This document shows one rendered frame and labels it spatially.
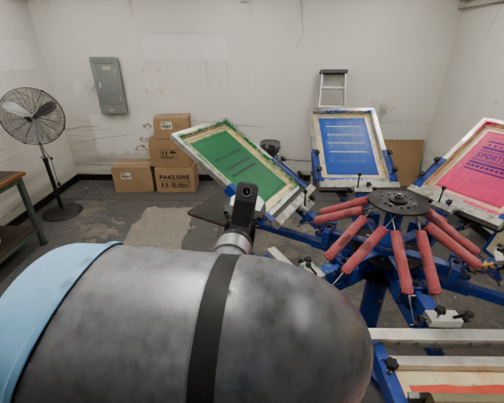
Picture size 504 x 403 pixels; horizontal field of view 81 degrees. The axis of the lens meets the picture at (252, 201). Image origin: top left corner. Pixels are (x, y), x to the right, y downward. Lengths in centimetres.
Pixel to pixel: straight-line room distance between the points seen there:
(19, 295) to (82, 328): 5
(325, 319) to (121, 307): 11
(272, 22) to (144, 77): 199
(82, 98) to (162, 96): 124
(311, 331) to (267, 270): 4
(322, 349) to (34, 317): 15
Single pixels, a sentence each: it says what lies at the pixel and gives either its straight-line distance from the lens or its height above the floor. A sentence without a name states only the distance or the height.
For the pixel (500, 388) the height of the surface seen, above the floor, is 96.
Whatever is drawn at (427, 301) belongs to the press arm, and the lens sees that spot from 155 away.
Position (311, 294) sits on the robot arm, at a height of 189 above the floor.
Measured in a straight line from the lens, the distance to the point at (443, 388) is 140.
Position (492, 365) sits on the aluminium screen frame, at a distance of 151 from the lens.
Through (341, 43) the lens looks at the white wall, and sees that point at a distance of 482.
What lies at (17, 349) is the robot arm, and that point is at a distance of 21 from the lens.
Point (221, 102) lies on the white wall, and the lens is 475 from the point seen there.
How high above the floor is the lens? 202
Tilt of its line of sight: 27 degrees down
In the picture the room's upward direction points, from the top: straight up
